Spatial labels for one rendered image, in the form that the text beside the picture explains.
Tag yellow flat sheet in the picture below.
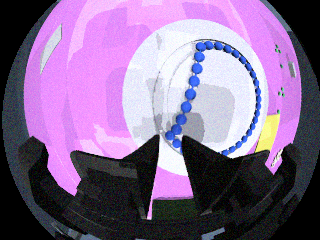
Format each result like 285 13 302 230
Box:
255 115 280 152

